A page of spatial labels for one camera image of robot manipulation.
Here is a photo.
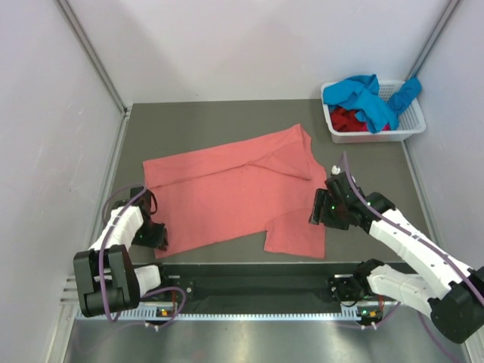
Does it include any slotted cable duct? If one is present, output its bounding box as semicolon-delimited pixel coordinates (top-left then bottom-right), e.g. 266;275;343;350
75;305;383;321

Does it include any blue t shirt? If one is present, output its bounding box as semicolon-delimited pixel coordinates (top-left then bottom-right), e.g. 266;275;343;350
321;74;422;131

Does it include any left aluminium corner post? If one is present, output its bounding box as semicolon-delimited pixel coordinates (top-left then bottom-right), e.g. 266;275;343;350
54;0;129;115

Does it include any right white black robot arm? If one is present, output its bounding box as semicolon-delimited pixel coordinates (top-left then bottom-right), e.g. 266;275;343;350
309;166;483;343

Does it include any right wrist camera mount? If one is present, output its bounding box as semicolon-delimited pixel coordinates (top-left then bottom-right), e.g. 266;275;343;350
330;165;346;177

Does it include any right aluminium corner post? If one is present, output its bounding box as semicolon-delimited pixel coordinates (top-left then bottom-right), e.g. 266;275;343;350
405;0;463;80

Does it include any pink t shirt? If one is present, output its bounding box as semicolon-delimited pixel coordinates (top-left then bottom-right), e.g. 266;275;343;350
143;124;326;259

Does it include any aluminium frame rail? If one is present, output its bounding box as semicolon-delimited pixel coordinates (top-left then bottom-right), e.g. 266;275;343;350
60;275;79;305

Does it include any white plastic basket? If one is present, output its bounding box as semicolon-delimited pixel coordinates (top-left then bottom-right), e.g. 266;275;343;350
321;75;427;144

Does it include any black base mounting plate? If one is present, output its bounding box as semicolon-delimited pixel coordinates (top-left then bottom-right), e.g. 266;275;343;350
158;262;370;313

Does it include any red t shirt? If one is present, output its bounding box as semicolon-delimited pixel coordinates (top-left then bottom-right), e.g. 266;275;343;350
330;107;396;133

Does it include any aluminium corner post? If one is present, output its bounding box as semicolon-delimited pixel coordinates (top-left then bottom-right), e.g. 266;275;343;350
405;0;463;80
54;0;129;115

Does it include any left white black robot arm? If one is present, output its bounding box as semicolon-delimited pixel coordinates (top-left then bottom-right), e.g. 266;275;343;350
73;185;172;321

